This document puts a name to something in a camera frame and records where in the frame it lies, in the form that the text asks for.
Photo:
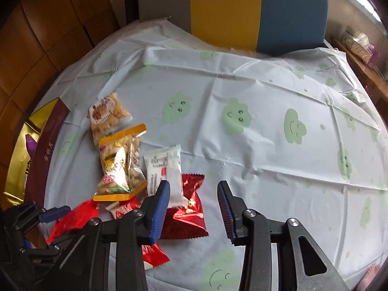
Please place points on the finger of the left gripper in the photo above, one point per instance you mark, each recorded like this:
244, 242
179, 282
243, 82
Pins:
53, 214

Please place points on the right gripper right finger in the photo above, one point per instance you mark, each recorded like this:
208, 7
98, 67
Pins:
301, 263

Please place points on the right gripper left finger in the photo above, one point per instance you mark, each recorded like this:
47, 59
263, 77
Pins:
87, 255

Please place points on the purple snack packet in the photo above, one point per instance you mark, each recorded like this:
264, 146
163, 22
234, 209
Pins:
31, 145

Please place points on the dark red foil packet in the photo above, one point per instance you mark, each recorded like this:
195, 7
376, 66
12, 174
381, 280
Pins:
187, 221

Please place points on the white snack packet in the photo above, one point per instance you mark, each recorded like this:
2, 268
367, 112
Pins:
164, 164

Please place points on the red snack packet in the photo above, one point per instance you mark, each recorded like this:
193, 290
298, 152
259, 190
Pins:
75, 219

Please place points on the gold tin box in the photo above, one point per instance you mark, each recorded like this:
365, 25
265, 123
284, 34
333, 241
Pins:
30, 162

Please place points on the small red white packet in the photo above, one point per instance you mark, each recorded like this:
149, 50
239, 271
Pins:
153, 256

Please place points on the orange peanut snack bag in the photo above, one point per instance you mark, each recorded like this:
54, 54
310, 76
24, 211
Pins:
122, 178

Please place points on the beige biscuit snack packet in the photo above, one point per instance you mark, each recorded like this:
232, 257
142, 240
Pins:
107, 116

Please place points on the green cloud pattern tablecloth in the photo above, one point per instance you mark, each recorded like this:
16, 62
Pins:
295, 136

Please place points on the wooden side shelf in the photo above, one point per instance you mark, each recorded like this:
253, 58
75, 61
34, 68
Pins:
371, 78

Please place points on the tissue box on shelf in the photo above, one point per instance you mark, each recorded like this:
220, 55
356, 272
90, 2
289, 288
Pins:
358, 43

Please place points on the grey yellow blue chair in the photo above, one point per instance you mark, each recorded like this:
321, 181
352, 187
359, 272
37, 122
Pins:
271, 27

